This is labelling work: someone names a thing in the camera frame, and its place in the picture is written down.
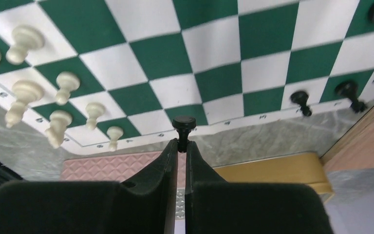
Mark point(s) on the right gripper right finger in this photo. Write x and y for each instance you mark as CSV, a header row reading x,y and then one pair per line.
x,y
215,206

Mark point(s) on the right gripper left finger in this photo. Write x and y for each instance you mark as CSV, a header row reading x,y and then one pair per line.
x,y
142,204

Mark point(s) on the black pawn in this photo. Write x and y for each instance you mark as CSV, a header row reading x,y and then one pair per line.
x,y
300,98
183,125

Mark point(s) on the black rook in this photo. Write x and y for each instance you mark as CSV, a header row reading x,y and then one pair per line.
x,y
348,89

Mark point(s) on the green white chess mat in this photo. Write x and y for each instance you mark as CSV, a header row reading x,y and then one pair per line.
x,y
228,63

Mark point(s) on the wooden board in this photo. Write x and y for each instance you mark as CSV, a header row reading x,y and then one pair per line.
x,y
355,150

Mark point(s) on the pink plastic tray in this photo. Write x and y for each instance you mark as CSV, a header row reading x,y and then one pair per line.
x,y
120,168

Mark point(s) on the white pawn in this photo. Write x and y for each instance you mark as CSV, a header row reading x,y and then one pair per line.
x,y
67,82
26,38
94,111
114,133

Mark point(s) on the yellow metal tin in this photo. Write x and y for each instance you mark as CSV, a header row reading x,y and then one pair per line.
x,y
305,168

